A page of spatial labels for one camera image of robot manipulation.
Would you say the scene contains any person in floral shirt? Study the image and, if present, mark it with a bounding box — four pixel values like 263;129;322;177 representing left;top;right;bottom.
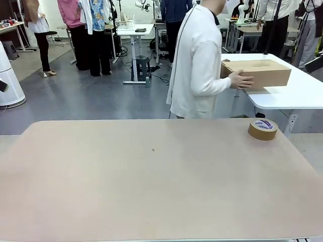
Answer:
78;0;113;77

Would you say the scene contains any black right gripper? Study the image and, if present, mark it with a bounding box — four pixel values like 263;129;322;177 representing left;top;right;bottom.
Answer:
304;56;323;75

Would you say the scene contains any person in white shirt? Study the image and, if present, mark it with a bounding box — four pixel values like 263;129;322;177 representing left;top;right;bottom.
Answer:
166;0;232;119

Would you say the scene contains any grey plastic stool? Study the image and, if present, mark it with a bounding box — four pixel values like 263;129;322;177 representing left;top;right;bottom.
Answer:
131;56;152;82

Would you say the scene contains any person in grey trousers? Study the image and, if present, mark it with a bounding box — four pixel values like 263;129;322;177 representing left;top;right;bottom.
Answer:
294;0;322;69

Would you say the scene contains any brown cardboard box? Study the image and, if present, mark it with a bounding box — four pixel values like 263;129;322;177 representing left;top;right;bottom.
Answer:
220;59;292;92

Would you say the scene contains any brown packing tape roll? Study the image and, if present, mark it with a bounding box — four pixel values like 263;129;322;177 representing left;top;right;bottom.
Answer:
247;118;279;141

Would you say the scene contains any wooden side table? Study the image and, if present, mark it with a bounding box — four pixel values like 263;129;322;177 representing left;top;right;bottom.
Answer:
0;21;35;52

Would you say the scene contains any woman in white top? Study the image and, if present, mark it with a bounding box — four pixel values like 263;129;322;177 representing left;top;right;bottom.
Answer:
21;0;58;77

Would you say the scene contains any small grey stool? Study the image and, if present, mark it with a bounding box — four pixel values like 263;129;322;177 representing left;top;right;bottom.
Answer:
2;40;20;61

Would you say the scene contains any person in dark blue jacket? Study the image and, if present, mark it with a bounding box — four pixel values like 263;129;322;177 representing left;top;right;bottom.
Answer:
160;0;194;69

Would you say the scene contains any white table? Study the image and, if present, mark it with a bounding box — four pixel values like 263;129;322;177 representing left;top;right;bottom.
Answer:
219;52;323;134

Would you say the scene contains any person in black trousers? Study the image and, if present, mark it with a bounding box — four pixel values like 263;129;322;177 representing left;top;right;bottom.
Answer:
256;0;290;59

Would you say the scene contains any black office chair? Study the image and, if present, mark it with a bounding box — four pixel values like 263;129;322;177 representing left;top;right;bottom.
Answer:
46;30;66;47

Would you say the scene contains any white wire basket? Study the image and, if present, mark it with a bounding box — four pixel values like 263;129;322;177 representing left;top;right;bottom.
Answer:
116;14;136;30

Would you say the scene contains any person's right hand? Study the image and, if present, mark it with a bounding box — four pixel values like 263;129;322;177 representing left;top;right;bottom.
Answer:
228;70;255;90

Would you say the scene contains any person in pink shirt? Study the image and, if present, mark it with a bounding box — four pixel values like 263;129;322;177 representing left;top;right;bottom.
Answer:
57;0;89;71

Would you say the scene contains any white height-adjustable desk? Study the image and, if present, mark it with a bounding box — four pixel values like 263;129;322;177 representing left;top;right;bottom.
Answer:
116;22;155;85

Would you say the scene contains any right forearm white sleeve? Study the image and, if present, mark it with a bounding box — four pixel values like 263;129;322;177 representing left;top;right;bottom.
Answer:
193;75;232;98

